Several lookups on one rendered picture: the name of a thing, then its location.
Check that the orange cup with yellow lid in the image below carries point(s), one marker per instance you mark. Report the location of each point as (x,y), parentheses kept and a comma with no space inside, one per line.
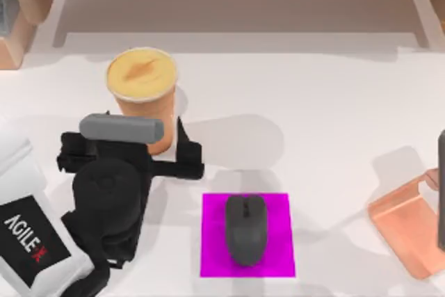
(142,74)

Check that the magenta mouse pad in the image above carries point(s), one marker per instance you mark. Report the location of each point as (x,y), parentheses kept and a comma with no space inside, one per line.
(212,238)

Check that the salmon-coloured phone stand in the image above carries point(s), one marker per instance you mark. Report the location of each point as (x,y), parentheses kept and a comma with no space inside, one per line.
(400,220)

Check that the dark grey computer mouse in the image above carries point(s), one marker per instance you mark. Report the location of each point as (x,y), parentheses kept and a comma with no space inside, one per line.
(246,231)

